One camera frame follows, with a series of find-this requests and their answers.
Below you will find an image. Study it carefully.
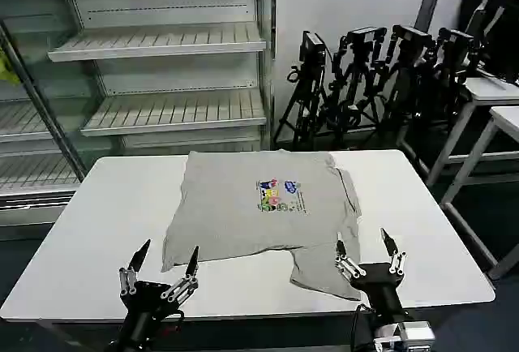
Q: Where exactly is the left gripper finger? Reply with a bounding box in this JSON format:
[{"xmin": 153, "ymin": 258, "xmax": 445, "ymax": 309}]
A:
[
  {"xmin": 118, "ymin": 238, "xmax": 152, "ymax": 297},
  {"xmin": 161, "ymin": 245, "xmax": 200, "ymax": 304}
]

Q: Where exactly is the yellow item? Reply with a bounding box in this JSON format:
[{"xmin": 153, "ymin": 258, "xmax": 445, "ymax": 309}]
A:
[{"xmin": 0, "ymin": 45, "xmax": 20, "ymax": 86}]

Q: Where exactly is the black flat monitor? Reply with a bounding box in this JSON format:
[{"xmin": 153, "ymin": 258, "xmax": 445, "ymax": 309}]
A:
[
  {"xmin": 481, "ymin": 0, "xmax": 519, "ymax": 87},
  {"xmin": 461, "ymin": 0, "xmax": 504, "ymax": 47}
]

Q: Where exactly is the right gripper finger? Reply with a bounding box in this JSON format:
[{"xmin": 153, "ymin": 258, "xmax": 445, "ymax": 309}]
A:
[
  {"xmin": 380, "ymin": 227, "xmax": 408, "ymax": 276},
  {"xmin": 334, "ymin": 233, "xmax": 367, "ymax": 282}
]

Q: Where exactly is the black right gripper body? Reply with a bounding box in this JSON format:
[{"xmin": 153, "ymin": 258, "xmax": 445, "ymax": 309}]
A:
[{"xmin": 350, "ymin": 262, "xmax": 407, "ymax": 321}]

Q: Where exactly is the grey printed t-shirt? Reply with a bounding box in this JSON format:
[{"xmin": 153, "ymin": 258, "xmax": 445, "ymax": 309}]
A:
[{"xmin": 161, "ymin": 149, "xmax": 363, "ymax": 302}]

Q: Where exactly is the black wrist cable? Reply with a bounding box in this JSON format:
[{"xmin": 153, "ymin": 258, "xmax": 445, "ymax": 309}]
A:
[{"xmin": 348, "ymin": 304, "xmax": 376, "ymax": 352}]

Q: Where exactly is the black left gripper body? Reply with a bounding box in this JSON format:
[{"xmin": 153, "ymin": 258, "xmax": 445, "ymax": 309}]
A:
[{"xmin": 108, "ymin": 281, "xmax": 184, "ymax": 352}]

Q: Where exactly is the glass-fronted shelf cabinet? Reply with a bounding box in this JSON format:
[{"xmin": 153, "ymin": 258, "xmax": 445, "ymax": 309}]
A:
[{"xmin": 0, "ymin": 0, "xmax": 88, "ymax": 240}]

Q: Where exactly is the white metal shelf rack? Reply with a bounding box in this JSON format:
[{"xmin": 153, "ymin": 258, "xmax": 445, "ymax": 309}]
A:
[{"xmin": 47, "ymin": 0, "xmax": 277, "ymax": 155}]

